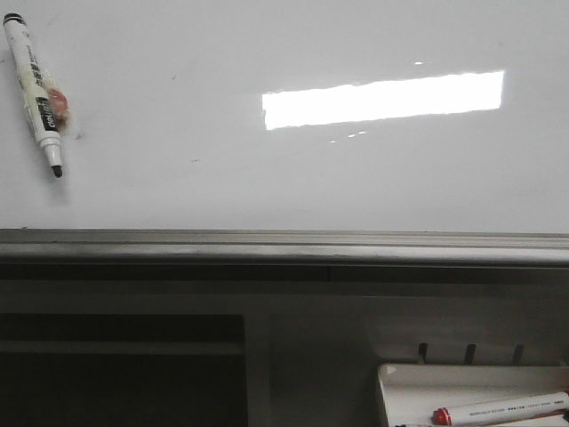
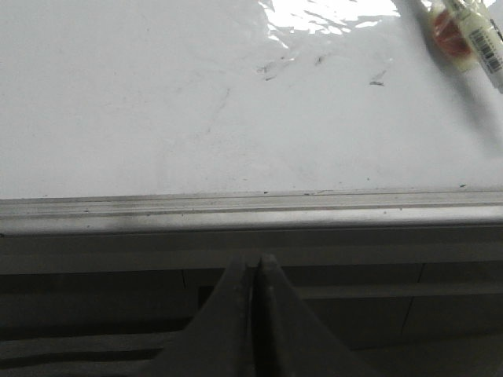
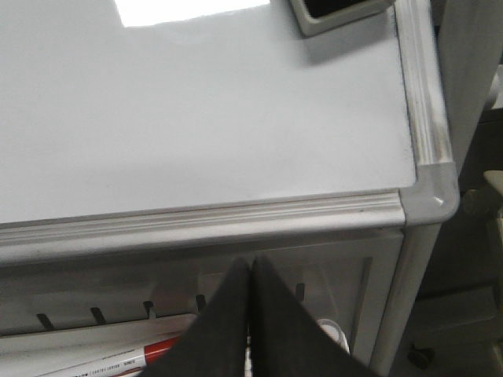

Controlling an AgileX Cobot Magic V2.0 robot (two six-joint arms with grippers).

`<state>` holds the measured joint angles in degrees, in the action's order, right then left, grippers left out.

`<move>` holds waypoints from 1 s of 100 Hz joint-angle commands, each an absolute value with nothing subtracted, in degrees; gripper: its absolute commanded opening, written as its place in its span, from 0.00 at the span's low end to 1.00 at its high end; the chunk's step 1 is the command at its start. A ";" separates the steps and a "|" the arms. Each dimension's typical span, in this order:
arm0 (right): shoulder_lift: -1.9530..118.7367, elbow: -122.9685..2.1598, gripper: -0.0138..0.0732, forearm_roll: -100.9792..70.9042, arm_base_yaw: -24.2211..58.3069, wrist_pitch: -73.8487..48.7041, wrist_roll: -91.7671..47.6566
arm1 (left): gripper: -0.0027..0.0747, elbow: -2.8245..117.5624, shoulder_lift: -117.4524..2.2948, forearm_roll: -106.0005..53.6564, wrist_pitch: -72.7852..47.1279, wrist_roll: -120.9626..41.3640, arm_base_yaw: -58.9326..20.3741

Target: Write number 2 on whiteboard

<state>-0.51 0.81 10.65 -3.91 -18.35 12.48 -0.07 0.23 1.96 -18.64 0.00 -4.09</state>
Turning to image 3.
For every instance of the white tape roll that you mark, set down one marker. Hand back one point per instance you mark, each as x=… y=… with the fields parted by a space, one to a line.
x=335 y=332

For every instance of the white marker tray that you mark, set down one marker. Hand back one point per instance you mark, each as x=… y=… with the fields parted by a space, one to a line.
x=42 y=354

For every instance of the red capped whiteboard marker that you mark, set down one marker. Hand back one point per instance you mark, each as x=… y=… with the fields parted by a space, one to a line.
x=126 y=363

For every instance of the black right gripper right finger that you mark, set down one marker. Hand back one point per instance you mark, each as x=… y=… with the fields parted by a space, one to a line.
x=285 y=339

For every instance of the white pegboard stand panel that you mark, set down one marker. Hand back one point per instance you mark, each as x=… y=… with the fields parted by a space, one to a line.
x=364 y=280

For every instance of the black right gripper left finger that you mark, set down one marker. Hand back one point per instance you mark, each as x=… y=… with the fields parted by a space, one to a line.
x=216 y=341

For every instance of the white whiteboard with aluminium frame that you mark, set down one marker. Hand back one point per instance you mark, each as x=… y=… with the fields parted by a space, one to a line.
x=132 y=125

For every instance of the grey magnetic holder box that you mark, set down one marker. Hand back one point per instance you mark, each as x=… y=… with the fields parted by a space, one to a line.
x=316 y=17

